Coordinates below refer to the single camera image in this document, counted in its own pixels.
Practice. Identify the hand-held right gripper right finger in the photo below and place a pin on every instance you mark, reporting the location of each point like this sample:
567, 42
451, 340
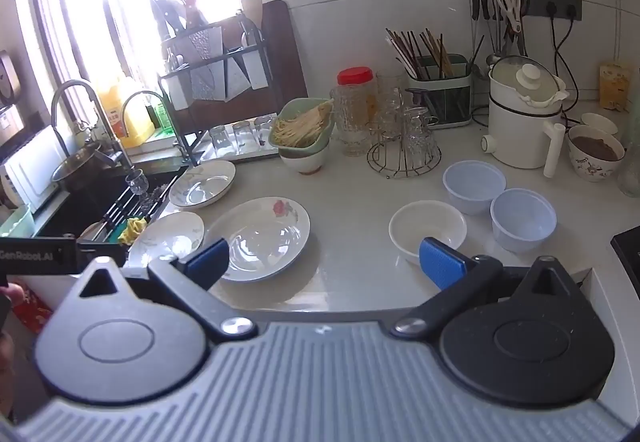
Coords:
442, 263

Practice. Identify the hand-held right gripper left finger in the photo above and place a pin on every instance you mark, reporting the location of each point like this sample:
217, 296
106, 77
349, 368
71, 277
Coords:
209, 258

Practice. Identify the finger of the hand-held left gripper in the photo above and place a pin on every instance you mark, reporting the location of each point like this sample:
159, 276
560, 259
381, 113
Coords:
100, 249

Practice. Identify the white ceramic bowl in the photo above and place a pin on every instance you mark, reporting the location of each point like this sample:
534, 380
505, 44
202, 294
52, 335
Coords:
425, 224

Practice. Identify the large flower-print white plate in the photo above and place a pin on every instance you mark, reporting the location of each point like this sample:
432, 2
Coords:
262, 237

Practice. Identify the person's left hand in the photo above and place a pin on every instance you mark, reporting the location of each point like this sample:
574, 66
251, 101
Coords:
11, 294

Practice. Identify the yellow dish cloth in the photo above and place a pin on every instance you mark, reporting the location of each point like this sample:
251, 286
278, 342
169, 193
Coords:
132, 229

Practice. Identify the light green plastic basket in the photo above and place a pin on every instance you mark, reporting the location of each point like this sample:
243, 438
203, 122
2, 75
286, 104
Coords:
15, 222

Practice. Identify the small white plate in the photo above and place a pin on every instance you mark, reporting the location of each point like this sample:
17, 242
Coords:
172, 234

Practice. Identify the black roll-up sink rack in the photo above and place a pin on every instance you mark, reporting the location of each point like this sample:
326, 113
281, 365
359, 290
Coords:
130, 208

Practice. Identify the red printed packet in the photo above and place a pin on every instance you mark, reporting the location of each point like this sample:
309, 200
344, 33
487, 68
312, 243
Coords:
31, 311

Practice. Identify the white plate with grey print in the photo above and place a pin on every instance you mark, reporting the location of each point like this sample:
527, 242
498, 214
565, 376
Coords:
202, 183

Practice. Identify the small stemmed glass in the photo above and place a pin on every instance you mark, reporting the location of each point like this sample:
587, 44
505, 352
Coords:
136, 182

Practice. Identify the steel pot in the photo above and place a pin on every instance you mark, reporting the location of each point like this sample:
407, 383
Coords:
80, 166

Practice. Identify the translucent plastic bowl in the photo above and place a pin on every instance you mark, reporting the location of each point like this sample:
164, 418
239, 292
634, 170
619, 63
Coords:
474, 184
522, 219

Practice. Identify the white plastic cutting board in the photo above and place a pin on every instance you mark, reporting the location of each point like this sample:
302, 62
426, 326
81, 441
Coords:
32, 166

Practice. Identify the clear tumbler glass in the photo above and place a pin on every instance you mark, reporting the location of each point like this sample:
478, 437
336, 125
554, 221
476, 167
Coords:
242, 135
264, 126
220, 140

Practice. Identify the upside-down crystal glass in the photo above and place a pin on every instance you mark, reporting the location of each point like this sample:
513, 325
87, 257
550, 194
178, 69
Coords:
419, 136

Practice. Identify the yellow oil bottle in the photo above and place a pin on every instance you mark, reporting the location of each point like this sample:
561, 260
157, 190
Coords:
120, 114

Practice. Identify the light green strainer basket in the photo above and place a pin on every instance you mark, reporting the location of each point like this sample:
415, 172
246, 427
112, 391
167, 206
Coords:
280, 141

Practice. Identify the white bowl with brown foot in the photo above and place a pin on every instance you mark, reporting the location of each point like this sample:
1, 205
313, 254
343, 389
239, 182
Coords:
305, 160

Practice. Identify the green bottle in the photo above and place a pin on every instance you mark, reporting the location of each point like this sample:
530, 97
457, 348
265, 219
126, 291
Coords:
160, 115

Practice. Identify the small chrome faucet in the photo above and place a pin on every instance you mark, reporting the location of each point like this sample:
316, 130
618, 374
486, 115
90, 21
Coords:
137, 99

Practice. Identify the white electric cooker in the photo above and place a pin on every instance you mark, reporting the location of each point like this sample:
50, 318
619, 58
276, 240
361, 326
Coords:
520, 126

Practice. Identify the tall chrome faucet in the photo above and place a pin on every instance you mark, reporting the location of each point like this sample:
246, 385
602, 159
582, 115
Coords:
75, 91

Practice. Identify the bundle of pale noodles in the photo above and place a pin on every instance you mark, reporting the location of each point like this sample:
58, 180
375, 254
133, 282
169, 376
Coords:
302, 124

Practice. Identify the textured glass pitcher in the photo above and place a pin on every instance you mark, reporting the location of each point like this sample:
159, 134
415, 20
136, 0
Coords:
352, 124

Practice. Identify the green chopstick holder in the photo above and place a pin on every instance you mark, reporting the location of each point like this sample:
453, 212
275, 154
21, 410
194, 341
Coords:
442, 94

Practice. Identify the clear drinking glass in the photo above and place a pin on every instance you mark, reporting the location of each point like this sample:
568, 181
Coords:
391, 96

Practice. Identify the floral ceramic mug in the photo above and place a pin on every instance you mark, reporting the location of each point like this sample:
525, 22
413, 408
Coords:
595, 154

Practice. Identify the black dish rack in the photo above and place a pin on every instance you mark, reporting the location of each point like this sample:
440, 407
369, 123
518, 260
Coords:
215, 66

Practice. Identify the clear jar with red lid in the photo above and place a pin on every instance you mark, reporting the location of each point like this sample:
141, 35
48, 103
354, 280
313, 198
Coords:
356, 77

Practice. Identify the plain white bowl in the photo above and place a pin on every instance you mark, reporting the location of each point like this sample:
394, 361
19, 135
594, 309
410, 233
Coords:
600, 121

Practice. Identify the bundle of chopsticks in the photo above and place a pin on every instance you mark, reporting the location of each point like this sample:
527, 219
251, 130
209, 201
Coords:
420, 49

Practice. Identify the brown cutting board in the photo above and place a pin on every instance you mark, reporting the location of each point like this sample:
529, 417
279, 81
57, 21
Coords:
282, 51

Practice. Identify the yellow carton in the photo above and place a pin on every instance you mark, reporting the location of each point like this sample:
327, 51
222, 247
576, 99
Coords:
615, 84

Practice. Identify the white kitchen scissors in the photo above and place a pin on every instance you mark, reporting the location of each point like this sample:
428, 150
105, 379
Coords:
511, 4

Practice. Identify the dark wall power outlet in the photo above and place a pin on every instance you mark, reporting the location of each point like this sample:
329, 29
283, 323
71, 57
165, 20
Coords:
550, 4

